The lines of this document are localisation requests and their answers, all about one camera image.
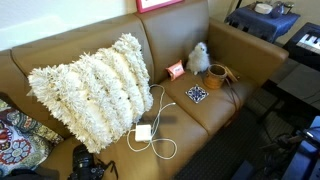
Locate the red framed picture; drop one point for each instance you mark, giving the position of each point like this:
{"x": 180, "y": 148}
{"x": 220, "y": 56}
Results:
{"x": 148, "y": 5}

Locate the black keyboard piano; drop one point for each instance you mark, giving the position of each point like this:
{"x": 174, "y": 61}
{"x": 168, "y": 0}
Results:
{"x": 304, "y": 46}

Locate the white power adapter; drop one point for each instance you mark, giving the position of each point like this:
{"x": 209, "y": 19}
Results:
{"x": 143, "y": 133}

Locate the brown woven bucket bag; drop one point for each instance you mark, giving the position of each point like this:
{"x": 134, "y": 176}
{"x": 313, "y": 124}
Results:
{"x": 216, "y": 75}

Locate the white fluffy plush toy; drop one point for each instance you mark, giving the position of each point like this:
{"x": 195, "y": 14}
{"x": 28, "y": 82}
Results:
{"x": 198, "y": 59}

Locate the white round box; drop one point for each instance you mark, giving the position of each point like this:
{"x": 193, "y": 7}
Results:
{"x": 263, "y": 8}

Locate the black camera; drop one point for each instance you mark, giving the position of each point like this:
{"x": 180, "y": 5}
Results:
{"x": 84, "y": 167}

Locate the colourful patterned pillow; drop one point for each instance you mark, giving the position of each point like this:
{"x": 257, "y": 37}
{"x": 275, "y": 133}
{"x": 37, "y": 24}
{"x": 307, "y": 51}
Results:
{"x": 24, "y": 142}

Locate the blue cloth side table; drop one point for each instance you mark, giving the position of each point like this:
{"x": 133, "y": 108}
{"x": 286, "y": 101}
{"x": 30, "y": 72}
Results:
{"x": 263, "y": 26}

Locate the blue white patterned tile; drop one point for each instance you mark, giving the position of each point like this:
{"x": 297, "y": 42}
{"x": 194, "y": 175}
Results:
{"x": 197, "y": 94}

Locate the pink tissue pack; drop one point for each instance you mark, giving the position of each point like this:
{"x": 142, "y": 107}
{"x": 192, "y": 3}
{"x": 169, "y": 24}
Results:
{"x": 176, "y": 70}

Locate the brown leather sofa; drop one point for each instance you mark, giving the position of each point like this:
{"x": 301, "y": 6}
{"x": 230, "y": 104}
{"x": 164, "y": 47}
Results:
{"x": 166, "y": 35}

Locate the white shaggy pillow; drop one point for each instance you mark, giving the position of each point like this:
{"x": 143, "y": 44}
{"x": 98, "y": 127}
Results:
{"x": 99, "y": 96}

